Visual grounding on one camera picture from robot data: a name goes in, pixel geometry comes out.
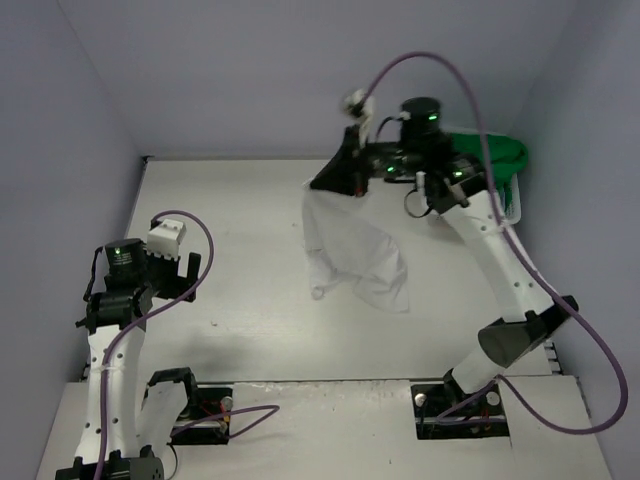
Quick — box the white t shirt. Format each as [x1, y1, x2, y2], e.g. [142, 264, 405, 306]
[301, 186, 410, 314]

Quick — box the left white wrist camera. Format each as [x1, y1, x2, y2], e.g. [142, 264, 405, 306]
[146, 219, 186, 261]

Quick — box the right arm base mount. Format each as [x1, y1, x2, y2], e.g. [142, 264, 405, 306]
[410, 382, 510, 441]

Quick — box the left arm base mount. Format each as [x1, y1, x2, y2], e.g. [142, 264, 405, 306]
[169, 384, 233, 446]

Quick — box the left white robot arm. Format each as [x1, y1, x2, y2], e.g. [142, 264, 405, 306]
[55, 238, 201, 479]

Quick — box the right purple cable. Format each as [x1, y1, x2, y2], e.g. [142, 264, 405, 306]
[364, 51, 629, 432]

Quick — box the green t shirt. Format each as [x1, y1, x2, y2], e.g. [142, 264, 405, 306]
[451, 133, 529, 210]

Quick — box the white laundry basket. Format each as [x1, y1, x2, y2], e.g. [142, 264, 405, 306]
[500, 174, 522, 225]

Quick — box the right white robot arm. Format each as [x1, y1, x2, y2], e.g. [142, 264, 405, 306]
[302, 93, 577, 412]

